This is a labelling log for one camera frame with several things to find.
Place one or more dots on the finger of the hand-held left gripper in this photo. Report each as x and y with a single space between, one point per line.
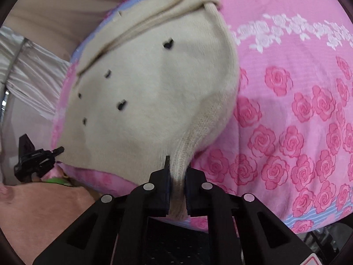
57 151

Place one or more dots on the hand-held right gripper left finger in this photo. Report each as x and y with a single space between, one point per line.
165 196

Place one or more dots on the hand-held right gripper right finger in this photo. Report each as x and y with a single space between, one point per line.
189 196

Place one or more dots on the cream sweater with black hearts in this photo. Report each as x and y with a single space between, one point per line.
154 93

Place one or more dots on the person's left forearm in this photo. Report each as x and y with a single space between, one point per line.
47 220

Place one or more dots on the white satin cloth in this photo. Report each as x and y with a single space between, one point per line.
35 71

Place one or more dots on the pink floral bed sheet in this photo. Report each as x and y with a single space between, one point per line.
289 102

